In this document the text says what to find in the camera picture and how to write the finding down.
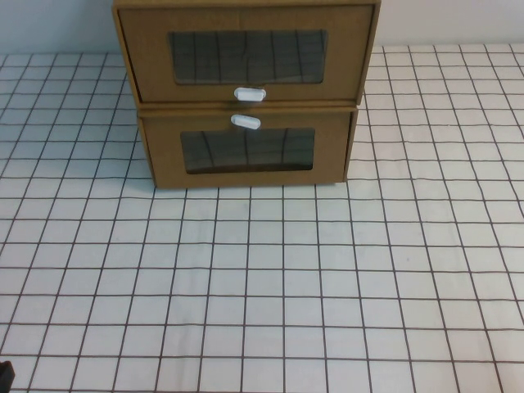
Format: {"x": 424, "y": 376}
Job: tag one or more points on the brown cardboard shoe box shell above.
{"x": 354, "y": 123}
{"x": 245, "y": 2}

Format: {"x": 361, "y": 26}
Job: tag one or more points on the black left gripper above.
{"x": 5, "y": 378}

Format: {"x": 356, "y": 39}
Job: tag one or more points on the brown cardboard drawer with window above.
{"x": 163, "y": 147}
{"x": 143, "y": 61}

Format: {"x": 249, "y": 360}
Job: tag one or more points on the white grid pattern tablecloth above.
{"x": 262, "y": 286}

